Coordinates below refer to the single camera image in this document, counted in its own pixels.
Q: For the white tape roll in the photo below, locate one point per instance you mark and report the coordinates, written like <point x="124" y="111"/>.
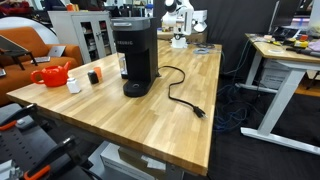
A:
<point x="276" y="51"/>

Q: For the red plastic watering can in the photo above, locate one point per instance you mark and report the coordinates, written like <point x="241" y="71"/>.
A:
<point x="50" y="76"/>

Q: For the black monitor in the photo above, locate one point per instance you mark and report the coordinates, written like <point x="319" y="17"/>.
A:
<point x="286" y="13"/>

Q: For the orange sofa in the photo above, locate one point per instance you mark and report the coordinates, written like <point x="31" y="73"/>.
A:
<point x="30" y="38"/>

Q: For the white box under table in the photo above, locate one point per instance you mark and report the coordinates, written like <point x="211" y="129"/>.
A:
<point x="120" y="163"/>

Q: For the wooden desk with white legs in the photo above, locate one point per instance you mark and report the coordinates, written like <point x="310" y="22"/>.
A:
<point x="283" y="56"/>

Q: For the black perforated plate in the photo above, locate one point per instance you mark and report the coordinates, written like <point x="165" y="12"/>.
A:
<point x="20" y="146"/>

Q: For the silver laptop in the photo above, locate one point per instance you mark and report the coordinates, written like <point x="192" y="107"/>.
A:
<point x="55" y="51"/>

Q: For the black laptop stand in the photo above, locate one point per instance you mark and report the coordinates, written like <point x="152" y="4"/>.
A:
<point x="10" y="46"/>

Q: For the small black orange object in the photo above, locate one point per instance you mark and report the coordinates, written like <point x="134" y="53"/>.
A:
<point x="93" y="77"/>

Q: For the white storage box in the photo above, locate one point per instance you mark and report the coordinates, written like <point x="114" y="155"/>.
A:
<point x="271" y="75"/>

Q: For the black Keurig coffee machine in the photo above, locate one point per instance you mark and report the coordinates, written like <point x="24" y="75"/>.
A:
<point x="140" y="50"/>

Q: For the grey cabinet with glass doors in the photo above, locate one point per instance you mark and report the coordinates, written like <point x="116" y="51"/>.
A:
<point x="63" y="26"/>

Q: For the small orange cup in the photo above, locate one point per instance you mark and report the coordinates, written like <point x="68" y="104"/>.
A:
<point x="98" y="72"/>

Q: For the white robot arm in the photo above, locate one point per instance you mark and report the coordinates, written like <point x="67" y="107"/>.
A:
<point x="182" y="16"/>

